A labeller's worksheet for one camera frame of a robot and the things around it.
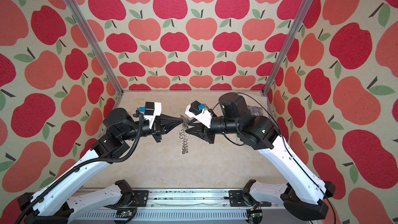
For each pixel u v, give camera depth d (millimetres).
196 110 425
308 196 364
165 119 504
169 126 532
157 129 473
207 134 449
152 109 433
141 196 753
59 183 404
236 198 733
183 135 523
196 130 485
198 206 734
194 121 530
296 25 841
